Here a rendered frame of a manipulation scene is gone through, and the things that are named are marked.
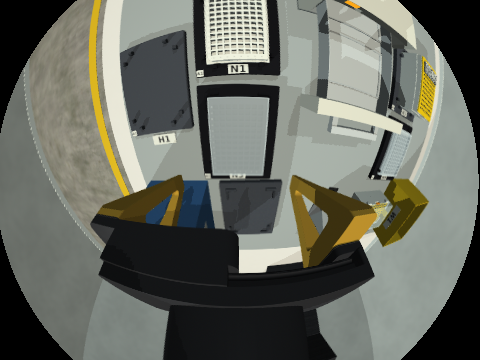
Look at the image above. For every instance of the yellow bin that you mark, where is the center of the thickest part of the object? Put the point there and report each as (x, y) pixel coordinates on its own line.
(404, 195)

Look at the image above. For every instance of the white label with black text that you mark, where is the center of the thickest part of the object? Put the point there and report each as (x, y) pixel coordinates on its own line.
(164, 138)

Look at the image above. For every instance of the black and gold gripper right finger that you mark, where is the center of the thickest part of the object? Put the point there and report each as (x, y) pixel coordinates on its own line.
(348, 219)

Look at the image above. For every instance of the large cream rectangular box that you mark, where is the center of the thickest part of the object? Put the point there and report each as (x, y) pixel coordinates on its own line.
(357, 52)

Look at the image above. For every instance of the white assay plate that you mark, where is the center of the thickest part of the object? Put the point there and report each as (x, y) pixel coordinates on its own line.
(247, 42)

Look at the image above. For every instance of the blue open-top bin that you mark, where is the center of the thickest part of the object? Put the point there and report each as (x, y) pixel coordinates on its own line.
(196, 209)

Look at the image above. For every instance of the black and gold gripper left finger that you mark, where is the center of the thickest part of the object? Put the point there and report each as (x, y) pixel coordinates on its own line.
(135, 206)

